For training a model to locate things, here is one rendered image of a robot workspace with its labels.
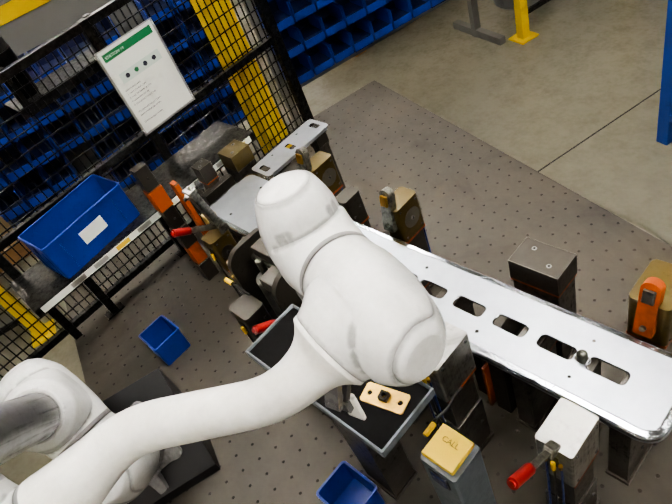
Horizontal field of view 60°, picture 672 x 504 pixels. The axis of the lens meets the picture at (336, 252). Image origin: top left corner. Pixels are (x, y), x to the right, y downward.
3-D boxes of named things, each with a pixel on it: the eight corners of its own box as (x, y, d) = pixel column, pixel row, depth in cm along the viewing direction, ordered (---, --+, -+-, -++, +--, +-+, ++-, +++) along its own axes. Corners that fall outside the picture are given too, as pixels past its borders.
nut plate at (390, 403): (411, 396, 99) (410, 392, 98) (402, 415, 97) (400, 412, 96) (369, 382, 103) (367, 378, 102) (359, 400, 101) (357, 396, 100)
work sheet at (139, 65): (195, 99, 208) (150, 17, 187) (146, 136, 200) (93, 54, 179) (192, 98, 209) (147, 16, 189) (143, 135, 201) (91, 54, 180)
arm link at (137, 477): (128, 503, 143) (101, 541, 121) (73, 452, 143) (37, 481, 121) (175, 452, 145) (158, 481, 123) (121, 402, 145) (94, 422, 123)
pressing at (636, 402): (712, 358, 105) (713, 353, 104) (655, 457, 97) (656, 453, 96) (251, 172, 193) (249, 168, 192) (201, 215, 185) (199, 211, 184)
